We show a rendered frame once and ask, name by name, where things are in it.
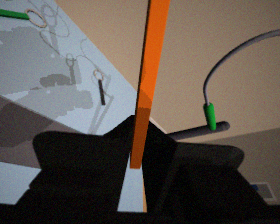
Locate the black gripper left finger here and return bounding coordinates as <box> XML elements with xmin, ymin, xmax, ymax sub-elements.
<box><xmin>33</xmin><ymin>115</ymin><xmax>135</xmax><ymax>211</ymax></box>

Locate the orange handle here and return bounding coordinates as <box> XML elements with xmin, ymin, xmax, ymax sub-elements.
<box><xmin>130</xmin><ymin>0</ymin><xmax>170</xmax><ymax>169</ymax></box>

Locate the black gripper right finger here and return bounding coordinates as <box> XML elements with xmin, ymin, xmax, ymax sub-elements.
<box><xmin>141</xmin><ymin>121</ymin><xmax>244</xmax><ymax>212</ymax></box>

